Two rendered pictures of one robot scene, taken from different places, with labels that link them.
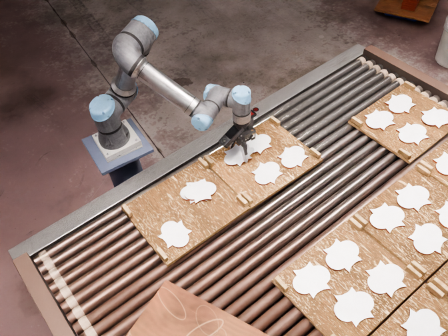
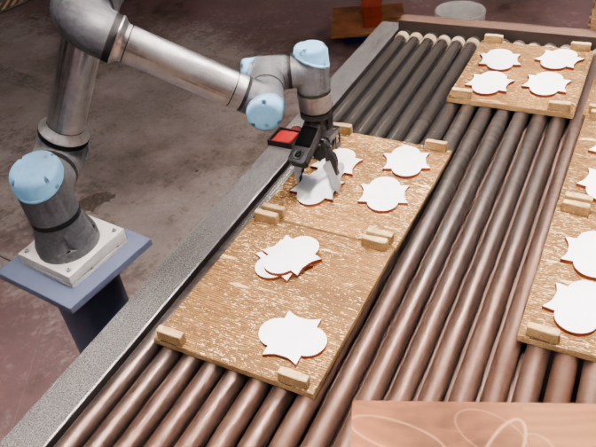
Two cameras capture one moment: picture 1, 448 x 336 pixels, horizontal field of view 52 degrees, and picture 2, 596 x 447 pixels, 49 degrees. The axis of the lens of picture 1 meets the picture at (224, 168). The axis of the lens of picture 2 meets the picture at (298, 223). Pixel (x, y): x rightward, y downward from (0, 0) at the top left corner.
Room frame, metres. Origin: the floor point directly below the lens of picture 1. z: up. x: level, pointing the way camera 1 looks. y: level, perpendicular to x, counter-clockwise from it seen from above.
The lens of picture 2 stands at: (0.21, 0.52, 1.88)
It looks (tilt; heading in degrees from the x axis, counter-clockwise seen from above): 39 degrees down; 336
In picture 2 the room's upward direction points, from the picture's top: 7 degrees counter-clockwise
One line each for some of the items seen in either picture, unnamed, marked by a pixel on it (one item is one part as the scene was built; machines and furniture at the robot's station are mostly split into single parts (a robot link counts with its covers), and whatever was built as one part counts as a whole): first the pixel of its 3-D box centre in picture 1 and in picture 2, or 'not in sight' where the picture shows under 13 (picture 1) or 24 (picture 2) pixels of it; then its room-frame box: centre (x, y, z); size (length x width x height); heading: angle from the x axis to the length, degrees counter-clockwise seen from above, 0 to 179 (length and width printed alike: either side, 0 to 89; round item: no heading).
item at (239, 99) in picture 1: (241, 101); (310, 68); (1.39, -0.09, 1.25); 0.09 x 0.08 x 0.11; 62
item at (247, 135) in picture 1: (243, 129); (318, 131); (1.39, -0.09, 1.09); 0.09 x 0.08 x 0.12; 123
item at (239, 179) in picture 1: (261, 160); (358, 183); (1.35, -0.17, 0.93); 0.41 x 0.35 x 0.02; 124
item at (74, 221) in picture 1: (219, 137); (260, 184); (1.55, 0.01, 0.89); 2.08 x 0.08 x 0.06; 125
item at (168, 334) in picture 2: (127, 210); (170, 335); (1.11, 0.41, 0.95); 0.06 x 0.02 x 0.03; 35
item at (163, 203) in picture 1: (185, 208); (279, 294); (1.11, 0.17, 0.93); 0.41 x 0.35 x 0.02; 125
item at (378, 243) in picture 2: (242, 200); (374, 242); (1.11, -0.06, 0.95); 0.06 x 0.02 x 0.03; 35
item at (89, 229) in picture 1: (228, 143); (283, 184); (1.49, -0.03, 0.90); 1.95 x 0.05 x 0.05; 125
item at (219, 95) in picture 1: (217, 97); (266, 77); (1.42, 0.00, 1.24); 0.11 x 0.11 x 0.08; 62
